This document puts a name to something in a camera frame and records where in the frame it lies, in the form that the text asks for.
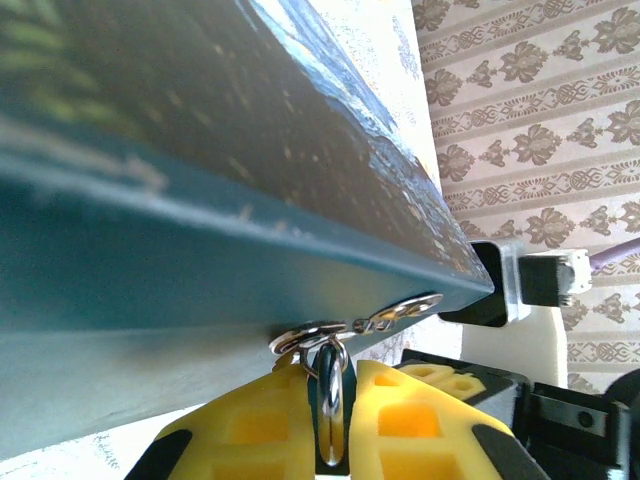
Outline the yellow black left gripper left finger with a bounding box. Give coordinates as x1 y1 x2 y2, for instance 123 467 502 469
123 366 320 480

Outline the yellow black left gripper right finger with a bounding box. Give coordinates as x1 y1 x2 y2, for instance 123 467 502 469
347 357 550 480

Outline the silver box hasp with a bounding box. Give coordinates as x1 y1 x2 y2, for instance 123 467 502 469
268 293 445 358

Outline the blue starry night tin box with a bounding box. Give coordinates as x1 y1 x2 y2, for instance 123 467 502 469
0 0 497 460

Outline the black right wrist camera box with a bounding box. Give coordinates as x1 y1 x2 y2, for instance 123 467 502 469
438 238 594 329

